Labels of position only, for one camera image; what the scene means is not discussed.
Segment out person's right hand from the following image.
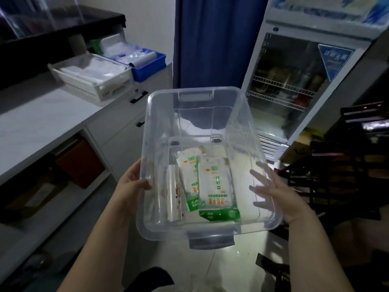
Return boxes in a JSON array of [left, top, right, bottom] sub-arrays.
[[249, 162, 310, 225]]

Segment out person's left hand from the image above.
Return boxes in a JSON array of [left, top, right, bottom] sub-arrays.
[[117, 159, 152, 217]]

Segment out clear plastic storage bin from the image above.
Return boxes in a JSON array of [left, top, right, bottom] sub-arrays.
[[136, 86, 284, 250]]

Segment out person's right forearm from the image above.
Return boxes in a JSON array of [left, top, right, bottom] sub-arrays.
[[286, 207, 355, 292]]

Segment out person's left forearm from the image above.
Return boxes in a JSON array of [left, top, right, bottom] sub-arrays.
[[57, 200, 139, 292]]

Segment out clear plastic wrap roll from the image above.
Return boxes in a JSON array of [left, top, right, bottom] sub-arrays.
[[167, 165, 183, 222]]

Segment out cardboard box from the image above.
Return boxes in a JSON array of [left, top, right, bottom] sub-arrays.
[[280, 128, 323, 164]]

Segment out white green glove packet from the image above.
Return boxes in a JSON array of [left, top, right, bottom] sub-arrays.
[[176, 146, 207, 213], [197, 156, 241, 223]]

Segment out red brown box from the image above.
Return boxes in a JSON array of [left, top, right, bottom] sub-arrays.
[[56, 140, 106, 189]]

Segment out dark wooden chair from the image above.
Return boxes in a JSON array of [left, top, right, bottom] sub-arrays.
[[275, 102, 389, 240]]

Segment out white counter cabinet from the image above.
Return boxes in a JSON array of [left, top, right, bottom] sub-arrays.
[[0, 62, 174, 283]]

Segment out glass door display fridge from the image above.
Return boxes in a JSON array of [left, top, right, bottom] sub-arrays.
[[240, 0, 389, 163]]

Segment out blue plastic bin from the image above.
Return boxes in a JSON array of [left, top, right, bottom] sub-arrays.
[[113, 48, 167, 83]]

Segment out white plastic basket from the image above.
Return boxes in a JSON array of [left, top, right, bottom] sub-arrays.
[[48, 52, 135, 103]]

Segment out clear plastic bags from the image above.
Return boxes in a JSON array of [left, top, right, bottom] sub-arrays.
[[105, 42, 157, 68]]

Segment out blue curtain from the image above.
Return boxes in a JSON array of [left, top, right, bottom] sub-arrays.
[[173, 0, 270, 90]]

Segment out black upper shelf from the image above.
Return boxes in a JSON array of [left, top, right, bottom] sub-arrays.
[[0, 5, 126, 90]]

